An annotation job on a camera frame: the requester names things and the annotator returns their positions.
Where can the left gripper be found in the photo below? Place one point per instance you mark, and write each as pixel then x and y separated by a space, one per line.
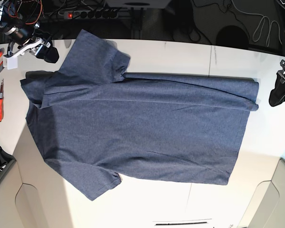
pixel 277 95

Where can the white power strip red switch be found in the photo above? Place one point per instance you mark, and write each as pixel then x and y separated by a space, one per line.
pixel 90 14

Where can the orange handled screwdriver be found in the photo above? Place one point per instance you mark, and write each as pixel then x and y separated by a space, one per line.
pixel 1 100

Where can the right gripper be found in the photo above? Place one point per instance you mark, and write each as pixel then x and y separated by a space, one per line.
pixel 39 47

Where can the blue grey t-shirt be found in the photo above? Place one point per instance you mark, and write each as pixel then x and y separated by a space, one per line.
pixel 92 121

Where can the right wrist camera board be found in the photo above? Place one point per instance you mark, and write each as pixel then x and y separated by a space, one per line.
pixel 10 62

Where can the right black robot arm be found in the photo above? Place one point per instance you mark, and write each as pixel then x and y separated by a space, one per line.
pixel 24 37

